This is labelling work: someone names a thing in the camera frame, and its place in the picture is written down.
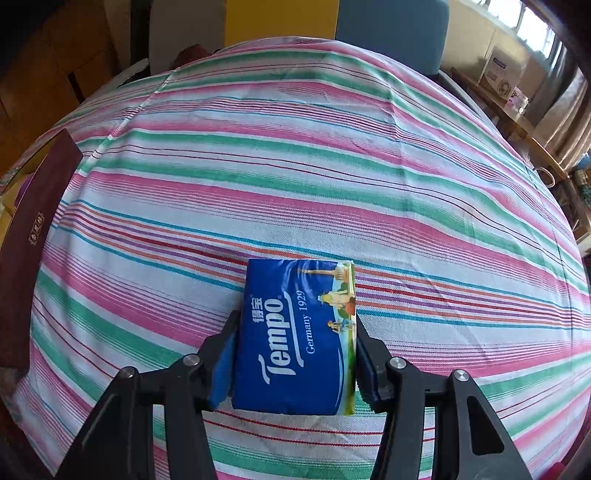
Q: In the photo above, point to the gold tray box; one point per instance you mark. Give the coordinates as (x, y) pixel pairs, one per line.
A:
(29, 202)

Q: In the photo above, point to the wooden desk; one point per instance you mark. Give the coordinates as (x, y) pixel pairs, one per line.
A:
(509, 122)

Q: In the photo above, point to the wooden wardrobe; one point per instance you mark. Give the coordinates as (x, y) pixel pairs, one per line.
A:
(54, 55)

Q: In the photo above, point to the striped bed sheet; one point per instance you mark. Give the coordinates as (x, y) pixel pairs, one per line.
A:
(306, 148)

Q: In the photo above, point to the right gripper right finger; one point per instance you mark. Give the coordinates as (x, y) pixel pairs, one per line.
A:
(394, 386)

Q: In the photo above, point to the small pink box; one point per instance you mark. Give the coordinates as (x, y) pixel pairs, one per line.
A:
(517, 102)

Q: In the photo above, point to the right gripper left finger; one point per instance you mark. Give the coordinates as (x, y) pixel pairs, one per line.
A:
(196, 383)

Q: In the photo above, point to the white cardboard box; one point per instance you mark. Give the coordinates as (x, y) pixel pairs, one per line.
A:
(501, 73)

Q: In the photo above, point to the blue Tempo tissue pack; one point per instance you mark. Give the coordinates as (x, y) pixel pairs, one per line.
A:
(296, 348)

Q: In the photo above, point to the grey yellow blue chair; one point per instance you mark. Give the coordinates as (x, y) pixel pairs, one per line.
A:
(148, 35)

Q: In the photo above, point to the dark red cushion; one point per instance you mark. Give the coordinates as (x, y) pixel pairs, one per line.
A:
(189, 54)

